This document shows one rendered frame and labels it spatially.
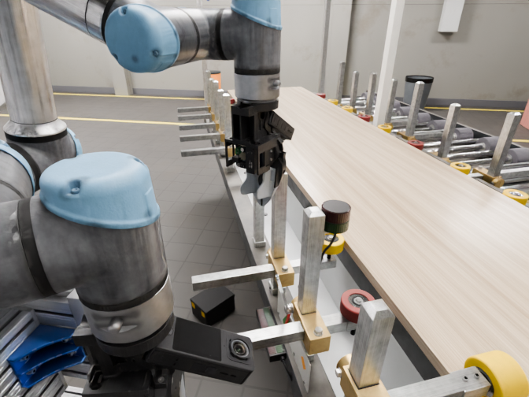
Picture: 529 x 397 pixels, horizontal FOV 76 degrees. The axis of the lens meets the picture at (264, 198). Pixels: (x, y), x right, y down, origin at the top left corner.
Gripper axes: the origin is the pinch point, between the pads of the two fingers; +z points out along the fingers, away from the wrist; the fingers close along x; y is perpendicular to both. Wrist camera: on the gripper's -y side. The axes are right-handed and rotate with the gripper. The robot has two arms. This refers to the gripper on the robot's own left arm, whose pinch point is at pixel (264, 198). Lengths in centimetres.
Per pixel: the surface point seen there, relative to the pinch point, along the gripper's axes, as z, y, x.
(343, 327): 31.9, -6.5, 18.0
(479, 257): 26, -45, 42
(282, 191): 9.4, -20.8, -7.9
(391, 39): -21, -163, -22
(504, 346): 26, -15, 48
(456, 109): 8, -142, 20
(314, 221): 3.8, -3.2, 9.9
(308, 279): 18.7, -2.9, 9.6
